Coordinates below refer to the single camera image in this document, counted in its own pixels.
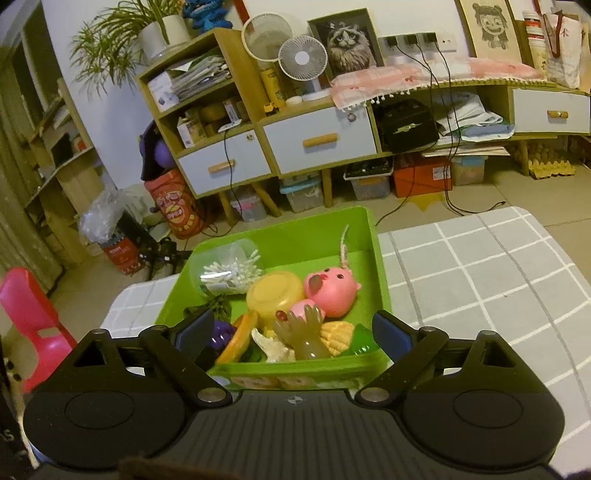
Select purple toy grapes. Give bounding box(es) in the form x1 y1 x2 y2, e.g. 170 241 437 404
208 320 236 352

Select wooden shelf cabinet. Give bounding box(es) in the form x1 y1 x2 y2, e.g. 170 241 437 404
137 28 280 221

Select wooden low sideboard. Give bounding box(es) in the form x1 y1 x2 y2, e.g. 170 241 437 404
256 81 590 207

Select translucent rubber hand toy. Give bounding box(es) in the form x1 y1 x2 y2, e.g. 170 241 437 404
273 305 331 360

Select green plastic storage box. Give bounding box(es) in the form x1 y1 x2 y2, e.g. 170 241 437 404
155 206 391 391

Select orange cartoon bin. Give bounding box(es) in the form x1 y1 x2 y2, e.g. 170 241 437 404
144 169 204 239

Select large white fan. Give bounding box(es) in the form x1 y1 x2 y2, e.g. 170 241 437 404
242 12 293 63

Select pink fringed cloth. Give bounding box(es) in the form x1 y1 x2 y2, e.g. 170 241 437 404
331 58 547 110

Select framed cat picture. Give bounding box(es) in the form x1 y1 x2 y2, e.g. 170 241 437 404
308 8 384 80

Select yellow toy corn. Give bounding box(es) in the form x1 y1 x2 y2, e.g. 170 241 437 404
320 321 355 357

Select pink plastic chair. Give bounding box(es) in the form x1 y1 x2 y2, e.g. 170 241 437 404
1 267 77 393

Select white seashell toy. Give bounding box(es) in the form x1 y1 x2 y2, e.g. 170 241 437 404
250 328 296 364

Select small white desk fan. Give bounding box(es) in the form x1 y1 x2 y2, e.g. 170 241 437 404
279 35 329 101

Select orange toy slice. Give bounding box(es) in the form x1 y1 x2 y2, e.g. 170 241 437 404
214 311 259 365

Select clear cotton swab jar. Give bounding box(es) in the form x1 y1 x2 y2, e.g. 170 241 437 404
188 239 263 295

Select yellow plastic bowl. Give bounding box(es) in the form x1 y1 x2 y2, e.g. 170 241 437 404
245 271 305 330

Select framed cartoon girl picture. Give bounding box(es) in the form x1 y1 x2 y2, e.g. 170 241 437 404
456 0 522 63

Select red cardboard box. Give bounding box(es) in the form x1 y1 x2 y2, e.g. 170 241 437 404
393 153 453 198

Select potted green plant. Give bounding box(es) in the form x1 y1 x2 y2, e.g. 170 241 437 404
70 1 191 97

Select checkered grey tablecloth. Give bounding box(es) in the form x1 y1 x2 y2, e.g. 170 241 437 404
100 205 591 476

